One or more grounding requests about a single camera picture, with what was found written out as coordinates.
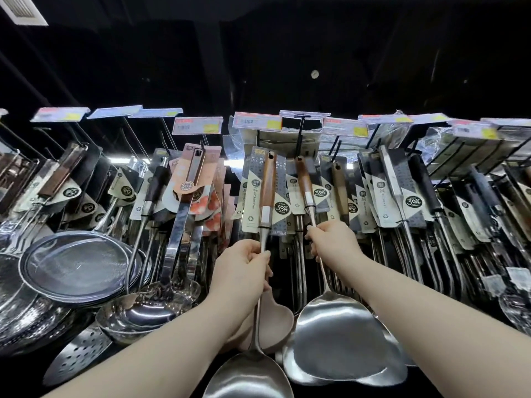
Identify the person's left forearm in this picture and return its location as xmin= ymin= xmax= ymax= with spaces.
xmin=39 ymin=292 xmax=254 ymax=398

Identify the short wood handled utensil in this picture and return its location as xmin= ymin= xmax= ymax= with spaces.
xmin=330 ymin=161 xmax=353 ymax=228

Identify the white ceiling vent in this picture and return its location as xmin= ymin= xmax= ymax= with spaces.
xmin=0 ymin=0 xmax=49 ymax=26

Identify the black handled steel ladle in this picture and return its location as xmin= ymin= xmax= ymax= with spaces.
xmin=95 ymin=166 xmax=179 ymax=346

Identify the stack of clear wrapped packets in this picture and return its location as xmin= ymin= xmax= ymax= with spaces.
xmin=415 ymin=124 xmax=531 ymax=179

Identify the stack of perforated steel colanders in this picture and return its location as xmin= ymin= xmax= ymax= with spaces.
xmin=0 ymin=253 xmax=75 ymax=353

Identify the wood handled steel wok spatula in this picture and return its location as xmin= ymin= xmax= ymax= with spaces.
xmin=286 ymin=155 xmax=409 ymax=387

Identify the perforated steel spatula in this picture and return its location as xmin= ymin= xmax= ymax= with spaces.
xmin=41 ymin=327 xmax=113 ymax=388

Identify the black display hook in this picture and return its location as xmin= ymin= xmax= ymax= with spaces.
xmin=292 ymin=113 xmax=311 ymax=160

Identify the person's left hand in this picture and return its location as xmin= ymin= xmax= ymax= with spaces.
xmin=206 ymin=239 xmax=273 ymax=324

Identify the steel slotted spoon pink card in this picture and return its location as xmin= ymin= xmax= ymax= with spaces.
xmin=141 ymin=147 xmax=208 ymax=315

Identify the row of wood handled skimmers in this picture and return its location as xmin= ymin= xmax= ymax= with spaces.
xmin=0 ymin=141 xmax=104 ymax=245

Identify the black handled steel utensil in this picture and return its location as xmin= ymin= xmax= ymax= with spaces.
xmin=408 ymin=155 xmax=465 ymax=295

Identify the wood handled steel ladle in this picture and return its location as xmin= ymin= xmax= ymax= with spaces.
xmin=202 ymin=147 xmax=294 ymax=398

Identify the round steel mesh skimmer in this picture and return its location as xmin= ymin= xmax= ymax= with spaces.
xmin=19 ymin=231 xmax=148 ymax=307

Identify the person's right forearm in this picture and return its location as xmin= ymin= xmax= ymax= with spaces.
xmin=338 ymin=257 xmax=531 ymax=398

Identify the row of price tags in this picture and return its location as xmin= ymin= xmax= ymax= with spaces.
xmin=30 ymin=105 xmax=531 ymax=141

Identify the steel handled utensil dark card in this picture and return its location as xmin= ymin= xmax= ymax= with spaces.
xmin=367 ymin=146 xmax=428 ymax=286

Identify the person's right hand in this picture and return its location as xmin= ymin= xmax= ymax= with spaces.
xmin=305 ymin=221 xmax=368 ymax=283

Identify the row of hanging steel utensils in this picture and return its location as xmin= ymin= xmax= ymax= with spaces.
xmin=431 ymin=157 xmax=531 ymax=332

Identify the row of pink card utensils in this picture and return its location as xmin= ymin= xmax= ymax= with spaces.
xmin=203 ymin=178 xmax=245 ymax=253

